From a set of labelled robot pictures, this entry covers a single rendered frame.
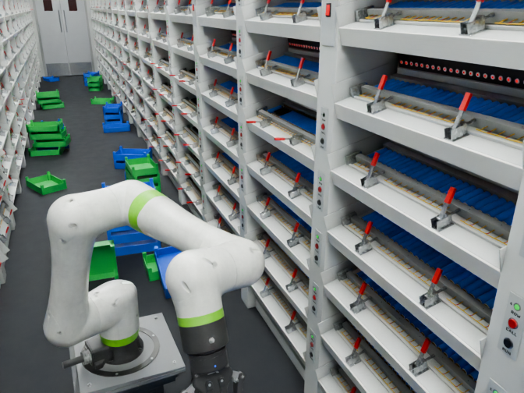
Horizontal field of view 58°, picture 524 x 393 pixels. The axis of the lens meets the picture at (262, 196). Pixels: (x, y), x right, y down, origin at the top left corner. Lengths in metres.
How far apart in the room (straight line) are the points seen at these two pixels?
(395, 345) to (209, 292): 0.59
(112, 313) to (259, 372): 0.74
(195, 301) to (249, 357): 1.21
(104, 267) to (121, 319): 1.20
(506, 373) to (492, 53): 0.57
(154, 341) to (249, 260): 0.82
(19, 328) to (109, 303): 1.02
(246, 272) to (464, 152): 0.48
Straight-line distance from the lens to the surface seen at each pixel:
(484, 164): 0.93
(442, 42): 1.00
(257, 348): 2.15
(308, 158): 1.49
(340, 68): 1.32
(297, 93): 1.53
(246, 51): 1.95
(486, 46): 0.93
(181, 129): 3.39
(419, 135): 1.05
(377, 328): 1.38
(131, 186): 1.29
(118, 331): 1.60
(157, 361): 1.66
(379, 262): 1.29
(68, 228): 1.22
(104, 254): 2.73
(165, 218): 1.16
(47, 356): 2.29
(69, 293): 1.39
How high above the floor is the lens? 1.38
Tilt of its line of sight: 22 degrees down
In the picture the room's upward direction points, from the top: straight up
